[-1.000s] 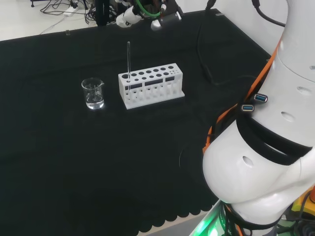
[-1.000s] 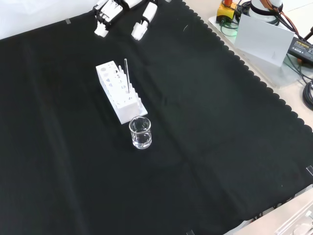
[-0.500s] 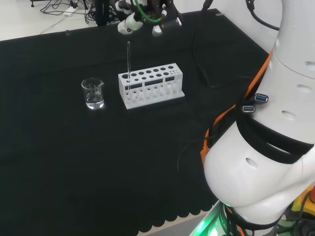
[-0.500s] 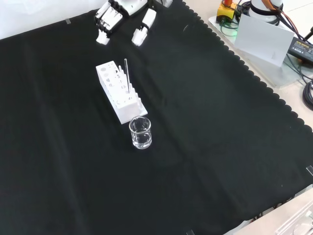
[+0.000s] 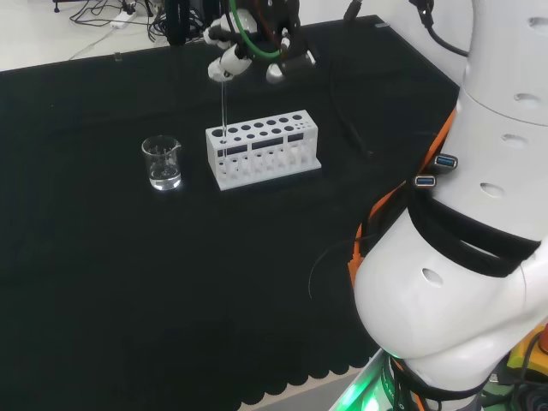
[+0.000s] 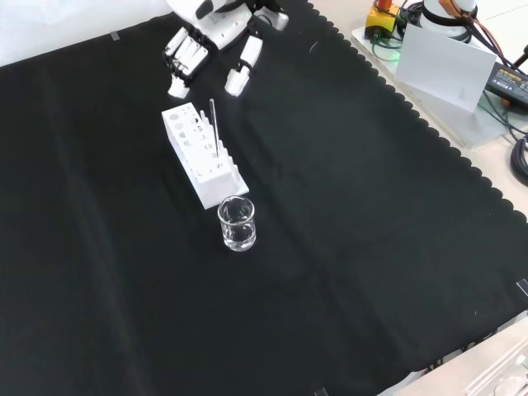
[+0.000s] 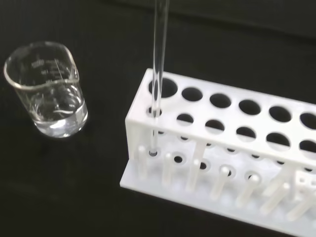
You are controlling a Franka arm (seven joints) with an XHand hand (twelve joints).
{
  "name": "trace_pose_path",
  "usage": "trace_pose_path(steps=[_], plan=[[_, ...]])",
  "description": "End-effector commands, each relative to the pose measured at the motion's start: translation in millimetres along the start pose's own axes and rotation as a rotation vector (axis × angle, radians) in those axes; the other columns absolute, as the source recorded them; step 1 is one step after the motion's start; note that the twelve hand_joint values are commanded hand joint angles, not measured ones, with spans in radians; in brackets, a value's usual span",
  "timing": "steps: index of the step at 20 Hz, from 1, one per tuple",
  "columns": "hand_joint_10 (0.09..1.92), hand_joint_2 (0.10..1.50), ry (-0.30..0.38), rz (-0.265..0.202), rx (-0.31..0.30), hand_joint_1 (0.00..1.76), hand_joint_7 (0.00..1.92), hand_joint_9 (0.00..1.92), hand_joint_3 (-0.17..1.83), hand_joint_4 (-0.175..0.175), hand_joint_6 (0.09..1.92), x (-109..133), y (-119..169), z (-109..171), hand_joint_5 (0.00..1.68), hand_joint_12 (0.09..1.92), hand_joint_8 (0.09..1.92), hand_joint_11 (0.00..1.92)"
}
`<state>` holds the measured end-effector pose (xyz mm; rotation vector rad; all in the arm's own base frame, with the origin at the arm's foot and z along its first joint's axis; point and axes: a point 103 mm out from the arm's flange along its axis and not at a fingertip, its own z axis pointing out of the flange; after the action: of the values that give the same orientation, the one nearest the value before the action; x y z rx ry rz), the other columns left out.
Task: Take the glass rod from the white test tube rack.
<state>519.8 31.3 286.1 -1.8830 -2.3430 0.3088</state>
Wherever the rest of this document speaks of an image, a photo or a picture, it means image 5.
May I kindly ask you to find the small clear glass beaker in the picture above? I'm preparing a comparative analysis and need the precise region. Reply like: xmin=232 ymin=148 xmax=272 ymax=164
xmin=140 ymin=134 xmax=184 ymax=192

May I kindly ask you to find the orange cable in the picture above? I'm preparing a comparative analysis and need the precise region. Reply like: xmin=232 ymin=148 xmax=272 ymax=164
xmin=346 ymin=109 xmax=457 ymax=297

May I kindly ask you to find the black bench cloth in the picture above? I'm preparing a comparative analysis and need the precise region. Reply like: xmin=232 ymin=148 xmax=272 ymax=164
xmin=0 ymin=15 xmax=462 ymax=411

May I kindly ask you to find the black stand post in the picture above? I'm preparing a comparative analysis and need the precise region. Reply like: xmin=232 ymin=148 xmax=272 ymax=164
xmin=164 ymin=0 xmax=190 ymax=48

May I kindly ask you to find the thick black cable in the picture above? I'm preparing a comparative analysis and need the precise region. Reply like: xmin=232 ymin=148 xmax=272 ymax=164
xmin=409 ymin=0 xmax=471 ymax=58

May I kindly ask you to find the clear glass rod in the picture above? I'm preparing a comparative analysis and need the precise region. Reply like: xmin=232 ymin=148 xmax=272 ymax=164
xmin=220 ymin=78 xmax=229 ymax=166

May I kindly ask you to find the yellow stop button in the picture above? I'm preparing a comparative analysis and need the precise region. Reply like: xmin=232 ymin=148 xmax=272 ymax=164
xmin=507 ymin=328 xmax=548 ymax=380

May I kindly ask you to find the white test tube rack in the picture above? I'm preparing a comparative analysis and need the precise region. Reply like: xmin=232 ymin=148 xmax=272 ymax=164
xmin=205 ymin=109 xmax=323 ymax=192

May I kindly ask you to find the white power strip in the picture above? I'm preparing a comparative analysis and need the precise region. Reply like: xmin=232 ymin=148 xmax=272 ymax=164
xmin=110 ymin=9 xmax=139 ymax=30

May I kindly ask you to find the thin white floor cable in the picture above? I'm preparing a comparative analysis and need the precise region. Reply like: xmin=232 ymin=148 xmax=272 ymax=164
xmin=68 ymin=24 xmax=115 ymax=62

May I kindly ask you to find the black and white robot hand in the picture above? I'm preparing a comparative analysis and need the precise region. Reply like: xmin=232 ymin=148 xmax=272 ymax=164
xmin=202 ymin=0 xmax=319 ymax=85

